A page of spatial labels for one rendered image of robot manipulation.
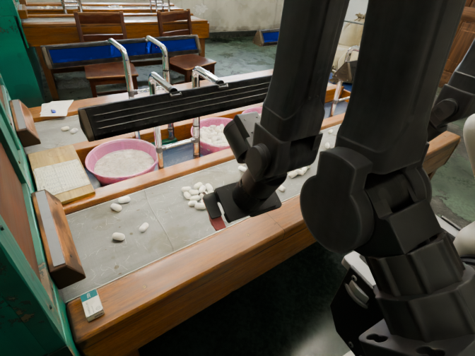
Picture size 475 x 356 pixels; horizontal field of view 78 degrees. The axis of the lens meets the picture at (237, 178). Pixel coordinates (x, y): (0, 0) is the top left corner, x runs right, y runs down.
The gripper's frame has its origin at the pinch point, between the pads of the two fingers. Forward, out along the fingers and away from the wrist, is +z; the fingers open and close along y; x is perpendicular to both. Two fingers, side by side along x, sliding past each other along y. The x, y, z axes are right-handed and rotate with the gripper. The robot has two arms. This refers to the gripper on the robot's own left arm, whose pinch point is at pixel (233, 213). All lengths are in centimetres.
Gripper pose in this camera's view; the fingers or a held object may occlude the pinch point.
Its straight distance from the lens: 60.4
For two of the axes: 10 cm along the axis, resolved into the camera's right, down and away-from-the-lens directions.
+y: -8.7, 2.5, -4.3
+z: -2.9, 4.5, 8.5
